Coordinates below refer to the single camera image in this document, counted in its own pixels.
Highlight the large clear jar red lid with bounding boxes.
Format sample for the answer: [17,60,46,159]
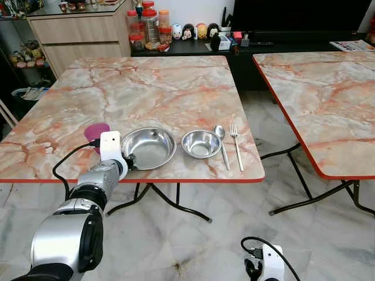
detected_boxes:
[142,8,161,49]

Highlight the black haired toy figurine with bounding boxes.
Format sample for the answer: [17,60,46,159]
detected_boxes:
[182,23,195,40]

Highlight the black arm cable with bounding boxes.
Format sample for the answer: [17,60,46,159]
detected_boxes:
[52,139,102,201]
[241,237,301,281]

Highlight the large steel bowl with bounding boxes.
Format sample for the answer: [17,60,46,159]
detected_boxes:
[120,127,177,171]

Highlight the steel fork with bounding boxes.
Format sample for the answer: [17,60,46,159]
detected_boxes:
[230,122,244,172]

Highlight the black television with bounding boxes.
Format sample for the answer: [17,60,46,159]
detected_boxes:
[230,0,373,34]

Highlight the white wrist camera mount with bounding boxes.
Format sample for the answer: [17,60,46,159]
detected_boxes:
[260,244,286,281]
[100,131,129,176]

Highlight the steel spoon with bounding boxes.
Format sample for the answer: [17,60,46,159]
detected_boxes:
[213,125,231,172]

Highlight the small steel bowl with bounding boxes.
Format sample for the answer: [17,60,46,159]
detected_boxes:
[181,130,223,159]

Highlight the small jar red lid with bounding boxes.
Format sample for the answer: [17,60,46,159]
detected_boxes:
[159,26,173,46]
[129,33,146,52]

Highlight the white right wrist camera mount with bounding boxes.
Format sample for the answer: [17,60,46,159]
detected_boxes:
[260,244,286,281]

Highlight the small white box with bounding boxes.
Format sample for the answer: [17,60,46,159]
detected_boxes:
[218,34,232,51]

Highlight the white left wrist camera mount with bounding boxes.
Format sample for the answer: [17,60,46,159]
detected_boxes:
[100,131,129,176]

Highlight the light wooden cabinet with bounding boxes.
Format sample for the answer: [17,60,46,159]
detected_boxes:
[26,2,134,78]

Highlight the clear jar orange lid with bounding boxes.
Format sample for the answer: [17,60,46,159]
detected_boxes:
[158,9,171,30]

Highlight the dark display shelf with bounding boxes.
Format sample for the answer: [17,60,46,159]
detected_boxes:
[0,0,56,118]

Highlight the tall clear jar red lid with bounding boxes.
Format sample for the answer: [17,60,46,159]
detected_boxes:
[127,10,143,35]

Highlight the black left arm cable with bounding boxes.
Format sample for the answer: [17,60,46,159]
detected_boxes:
[52,139,102,201]

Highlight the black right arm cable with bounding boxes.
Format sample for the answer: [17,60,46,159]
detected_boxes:
[241,237,301,281]

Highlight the printed magazine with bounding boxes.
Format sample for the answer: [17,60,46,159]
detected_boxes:
[329,40,374,52]

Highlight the marble pattern folding table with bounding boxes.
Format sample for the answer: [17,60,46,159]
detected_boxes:
[253,52,375,216]
[0,56,265,224]

